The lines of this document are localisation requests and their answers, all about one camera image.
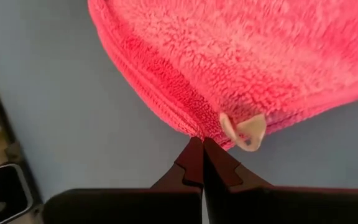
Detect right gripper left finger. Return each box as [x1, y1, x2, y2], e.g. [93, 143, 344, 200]
[42, 136, 204, 224]

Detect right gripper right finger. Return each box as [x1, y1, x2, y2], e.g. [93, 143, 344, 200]
[203, 138, 358, 224]

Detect pink fluffy towel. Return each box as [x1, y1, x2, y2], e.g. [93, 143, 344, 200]
[87, 0, 358, 152]

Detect grey table mat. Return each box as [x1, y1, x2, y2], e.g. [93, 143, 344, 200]
[0, 0, 358, 191]

